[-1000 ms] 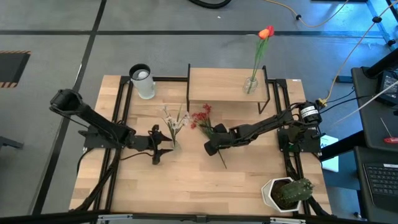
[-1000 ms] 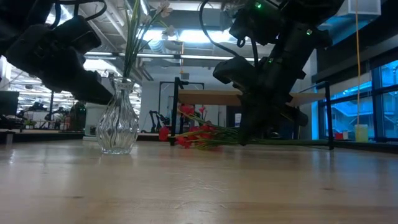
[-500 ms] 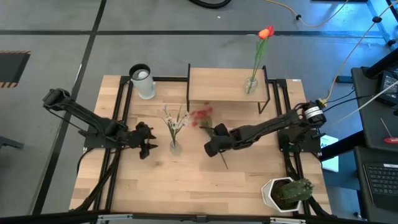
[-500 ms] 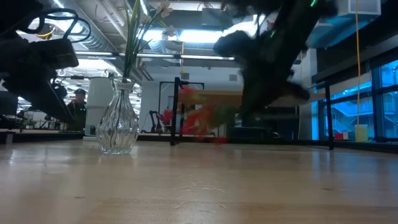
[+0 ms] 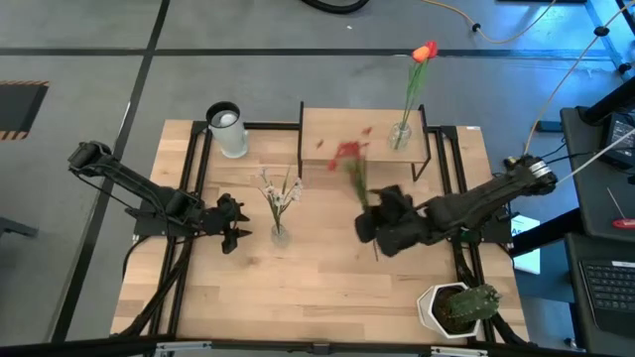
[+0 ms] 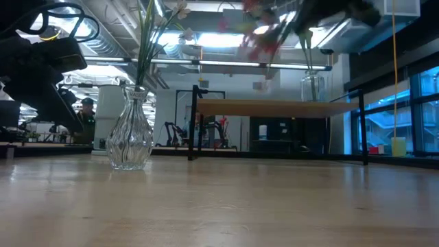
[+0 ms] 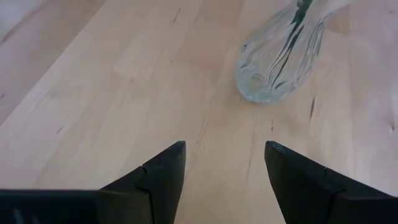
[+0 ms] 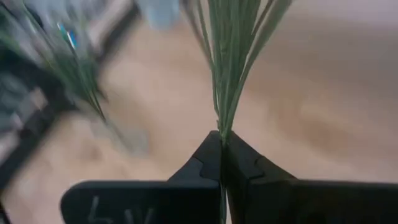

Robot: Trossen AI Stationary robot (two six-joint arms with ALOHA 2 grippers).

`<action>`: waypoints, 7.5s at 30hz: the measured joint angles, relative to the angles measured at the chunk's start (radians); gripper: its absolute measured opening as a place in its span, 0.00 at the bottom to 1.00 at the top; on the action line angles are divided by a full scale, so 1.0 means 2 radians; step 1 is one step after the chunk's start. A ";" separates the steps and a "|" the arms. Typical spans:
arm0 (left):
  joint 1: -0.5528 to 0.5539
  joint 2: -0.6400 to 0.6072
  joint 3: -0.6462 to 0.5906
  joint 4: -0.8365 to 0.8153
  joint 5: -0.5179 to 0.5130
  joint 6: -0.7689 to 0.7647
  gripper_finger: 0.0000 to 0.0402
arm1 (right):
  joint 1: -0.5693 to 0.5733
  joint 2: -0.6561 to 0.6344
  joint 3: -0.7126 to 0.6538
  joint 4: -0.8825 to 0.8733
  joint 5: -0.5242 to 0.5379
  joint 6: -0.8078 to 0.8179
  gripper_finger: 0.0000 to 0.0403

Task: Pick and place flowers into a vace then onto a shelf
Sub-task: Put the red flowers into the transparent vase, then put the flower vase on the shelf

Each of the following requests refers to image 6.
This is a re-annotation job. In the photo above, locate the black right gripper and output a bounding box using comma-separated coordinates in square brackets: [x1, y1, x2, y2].
[308, 0, 382, 32]

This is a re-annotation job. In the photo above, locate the white ceiling unit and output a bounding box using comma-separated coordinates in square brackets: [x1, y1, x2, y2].
[382, 0, 421, 19]

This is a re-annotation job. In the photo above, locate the red artificial flower bunch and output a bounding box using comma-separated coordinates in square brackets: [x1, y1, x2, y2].
[217, 0, 302, 82]

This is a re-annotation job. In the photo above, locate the small smooth clear glass vase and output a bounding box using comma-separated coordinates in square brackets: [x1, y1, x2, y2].
[300, 70, 327, 103]

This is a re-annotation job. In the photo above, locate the ribbed clear glass vase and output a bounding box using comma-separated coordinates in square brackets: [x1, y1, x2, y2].
[105, 84, 154, 172]

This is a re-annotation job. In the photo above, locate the tall frosted white cylinder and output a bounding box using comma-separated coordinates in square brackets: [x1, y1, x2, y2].
[93, 84, 125, 151]

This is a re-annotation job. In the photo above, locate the white artificial flower stem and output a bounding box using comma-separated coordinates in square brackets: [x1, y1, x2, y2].
[132, 0, 195, 104]

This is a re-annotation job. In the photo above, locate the yellow container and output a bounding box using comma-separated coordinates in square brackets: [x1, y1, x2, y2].
[390, 137, 407, 158]

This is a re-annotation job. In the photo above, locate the black aluminium extrusion frame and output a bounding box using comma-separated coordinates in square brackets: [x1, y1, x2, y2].
[0, 141, 439, 169]

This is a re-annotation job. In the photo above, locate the black cabinet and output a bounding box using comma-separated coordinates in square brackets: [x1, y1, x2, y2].
[249, 116, 330, 154]

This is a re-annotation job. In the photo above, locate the wooden shelf with black legs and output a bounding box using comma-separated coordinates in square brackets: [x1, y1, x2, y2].
[187, 84, 370, 166]

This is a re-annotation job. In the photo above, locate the person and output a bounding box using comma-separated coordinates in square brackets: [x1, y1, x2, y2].
[72, 97, 97, 145]

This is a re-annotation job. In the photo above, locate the long ceiling light tube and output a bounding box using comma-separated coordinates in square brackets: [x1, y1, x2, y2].
[84, 56, 333, 72]

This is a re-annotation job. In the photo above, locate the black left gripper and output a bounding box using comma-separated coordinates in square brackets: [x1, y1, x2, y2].
[0, 32, 88, 135]

